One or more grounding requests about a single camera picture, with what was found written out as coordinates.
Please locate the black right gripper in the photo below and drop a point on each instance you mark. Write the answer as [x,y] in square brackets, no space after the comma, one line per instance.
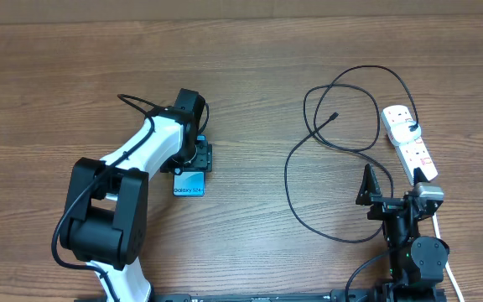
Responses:
[382,205]

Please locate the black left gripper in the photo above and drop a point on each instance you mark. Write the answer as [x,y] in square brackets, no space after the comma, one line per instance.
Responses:
[204,160]

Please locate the Galaxy S24+ smartphone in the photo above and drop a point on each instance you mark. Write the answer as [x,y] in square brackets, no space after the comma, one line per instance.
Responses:
[190,184]

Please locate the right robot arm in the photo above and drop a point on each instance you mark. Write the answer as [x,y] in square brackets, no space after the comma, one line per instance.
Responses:
[416,262]

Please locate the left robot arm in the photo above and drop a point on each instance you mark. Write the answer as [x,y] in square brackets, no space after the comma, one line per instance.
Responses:
[105,220]

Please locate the white charger plug adapter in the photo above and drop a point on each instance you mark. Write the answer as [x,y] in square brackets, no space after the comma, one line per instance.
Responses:
[405,132]

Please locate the white power strip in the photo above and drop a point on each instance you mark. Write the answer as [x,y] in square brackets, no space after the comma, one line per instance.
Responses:
[414,154]

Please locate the cardboard backdrop board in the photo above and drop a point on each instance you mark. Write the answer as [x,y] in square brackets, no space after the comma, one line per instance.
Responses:
[82,11]

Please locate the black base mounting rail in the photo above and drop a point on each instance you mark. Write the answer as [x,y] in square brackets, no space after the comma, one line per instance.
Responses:
[336,295]

